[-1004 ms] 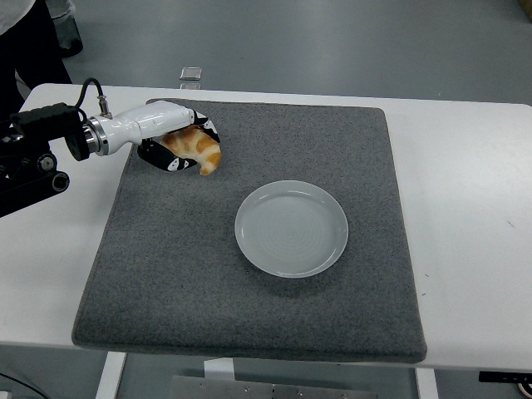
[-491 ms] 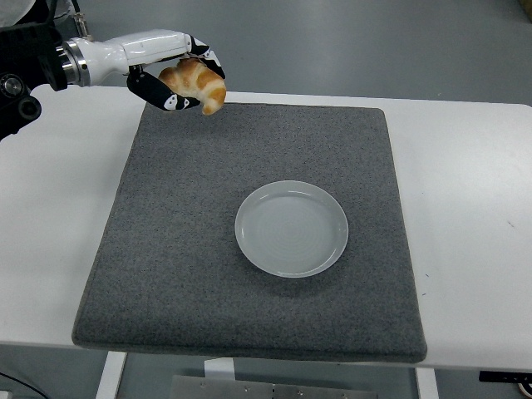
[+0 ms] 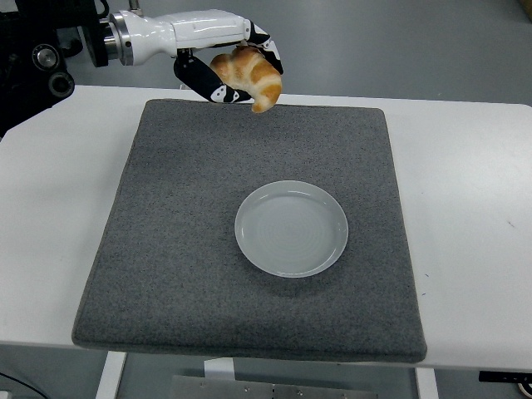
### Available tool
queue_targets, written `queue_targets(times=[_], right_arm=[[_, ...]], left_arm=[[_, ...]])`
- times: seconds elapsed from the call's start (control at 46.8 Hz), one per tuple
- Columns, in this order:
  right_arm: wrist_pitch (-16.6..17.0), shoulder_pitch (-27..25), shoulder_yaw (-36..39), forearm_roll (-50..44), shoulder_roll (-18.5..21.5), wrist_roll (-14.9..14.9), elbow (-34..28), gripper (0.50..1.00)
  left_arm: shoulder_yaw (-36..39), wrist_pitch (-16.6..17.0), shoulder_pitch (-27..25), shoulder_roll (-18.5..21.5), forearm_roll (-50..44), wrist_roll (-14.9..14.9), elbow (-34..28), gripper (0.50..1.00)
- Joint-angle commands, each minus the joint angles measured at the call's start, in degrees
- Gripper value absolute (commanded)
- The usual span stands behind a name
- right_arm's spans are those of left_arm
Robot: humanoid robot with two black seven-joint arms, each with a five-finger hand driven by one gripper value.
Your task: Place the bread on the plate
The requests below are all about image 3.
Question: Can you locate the black table control panel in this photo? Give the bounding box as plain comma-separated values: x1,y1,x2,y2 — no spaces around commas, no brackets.
478,369,532,384

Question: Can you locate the golden croissant bread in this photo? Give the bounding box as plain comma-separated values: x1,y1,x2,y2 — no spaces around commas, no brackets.
209,46,283,114

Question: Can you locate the black floor cable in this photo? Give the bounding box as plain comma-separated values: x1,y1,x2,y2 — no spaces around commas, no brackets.
0,371,41,399

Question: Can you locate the white table leg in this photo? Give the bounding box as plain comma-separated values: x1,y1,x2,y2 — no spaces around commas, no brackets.
415,367,440,399
95,351,128,399

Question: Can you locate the round light grey plate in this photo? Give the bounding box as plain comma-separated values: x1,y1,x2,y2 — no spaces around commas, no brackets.
234,179,350,278

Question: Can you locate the grey felt mat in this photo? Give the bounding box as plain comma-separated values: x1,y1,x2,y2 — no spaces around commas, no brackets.
71,98,429,365

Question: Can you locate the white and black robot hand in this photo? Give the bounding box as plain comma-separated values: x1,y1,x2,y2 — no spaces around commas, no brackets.
119,8,285,104

